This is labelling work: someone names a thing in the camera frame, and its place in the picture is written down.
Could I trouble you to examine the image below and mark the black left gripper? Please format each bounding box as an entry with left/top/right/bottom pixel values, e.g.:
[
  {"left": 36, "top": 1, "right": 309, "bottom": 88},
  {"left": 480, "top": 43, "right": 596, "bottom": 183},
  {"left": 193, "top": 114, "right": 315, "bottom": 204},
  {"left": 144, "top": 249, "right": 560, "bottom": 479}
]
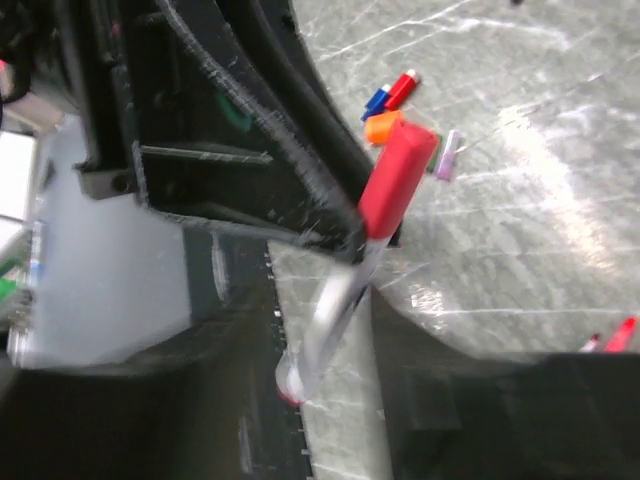
[{"left": 53, "top": 1, "right": 372, "bottom": 255}]

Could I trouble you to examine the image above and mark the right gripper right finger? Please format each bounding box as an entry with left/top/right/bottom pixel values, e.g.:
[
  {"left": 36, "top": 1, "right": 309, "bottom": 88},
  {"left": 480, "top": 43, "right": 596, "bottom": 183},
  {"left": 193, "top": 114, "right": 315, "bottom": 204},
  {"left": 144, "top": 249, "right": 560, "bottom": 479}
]
[{"left": 371, "top": 292, "right": 639, "bottom": 479}]

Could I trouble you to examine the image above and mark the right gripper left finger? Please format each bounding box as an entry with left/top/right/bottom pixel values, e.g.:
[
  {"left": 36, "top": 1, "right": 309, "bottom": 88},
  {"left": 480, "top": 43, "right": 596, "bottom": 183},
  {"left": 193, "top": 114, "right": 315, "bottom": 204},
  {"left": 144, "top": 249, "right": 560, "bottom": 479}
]
[{"left": 1, "top": 244, "right": 310, "bottom": 479}]

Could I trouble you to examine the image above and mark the blue marker cap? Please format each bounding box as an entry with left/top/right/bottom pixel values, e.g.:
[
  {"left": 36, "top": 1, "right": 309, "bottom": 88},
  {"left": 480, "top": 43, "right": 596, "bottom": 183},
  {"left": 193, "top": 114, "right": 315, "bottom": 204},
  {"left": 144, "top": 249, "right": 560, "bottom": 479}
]
[{"left": 361, "top": 84, "right": 391, "bottom": 122}]

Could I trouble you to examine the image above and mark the pink highlighter pen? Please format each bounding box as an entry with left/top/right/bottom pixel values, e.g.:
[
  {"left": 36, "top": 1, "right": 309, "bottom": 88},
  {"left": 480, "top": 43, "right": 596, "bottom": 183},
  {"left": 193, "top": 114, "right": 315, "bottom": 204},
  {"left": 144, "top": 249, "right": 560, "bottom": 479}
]
[{"left": 603, "top": 317, "right": 636, "bottom": 353}]

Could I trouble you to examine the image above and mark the red marker cap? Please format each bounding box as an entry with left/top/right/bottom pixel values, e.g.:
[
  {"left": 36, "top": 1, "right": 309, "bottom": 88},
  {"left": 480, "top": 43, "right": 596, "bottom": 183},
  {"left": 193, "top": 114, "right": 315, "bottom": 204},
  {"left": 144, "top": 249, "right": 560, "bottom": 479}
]
[{"left": 385, "top": 69, "right": 420, "bottom": 111}]

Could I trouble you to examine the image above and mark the red capped white marker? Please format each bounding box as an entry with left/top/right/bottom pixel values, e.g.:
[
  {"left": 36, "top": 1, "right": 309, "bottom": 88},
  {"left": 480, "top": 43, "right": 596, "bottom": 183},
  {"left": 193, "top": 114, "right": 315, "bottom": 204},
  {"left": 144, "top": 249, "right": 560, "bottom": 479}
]
[{"left": 275, "top": 120, "right": 440, "bottom": 406}]

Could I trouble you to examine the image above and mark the pink highlighter cap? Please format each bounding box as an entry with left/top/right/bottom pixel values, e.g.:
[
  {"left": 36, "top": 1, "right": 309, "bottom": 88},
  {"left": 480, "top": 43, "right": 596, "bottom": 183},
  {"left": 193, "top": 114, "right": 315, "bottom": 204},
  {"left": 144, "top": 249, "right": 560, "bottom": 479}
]
[{"left": 433, "top": 130, "right": 461, "bottom": 181}]

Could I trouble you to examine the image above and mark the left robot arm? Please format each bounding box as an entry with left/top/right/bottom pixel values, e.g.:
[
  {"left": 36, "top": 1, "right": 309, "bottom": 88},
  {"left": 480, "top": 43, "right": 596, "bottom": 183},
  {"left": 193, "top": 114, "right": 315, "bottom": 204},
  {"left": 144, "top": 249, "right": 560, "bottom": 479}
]
[{"left": 1, "top": 1, "right": 372, "bottom": 365}]

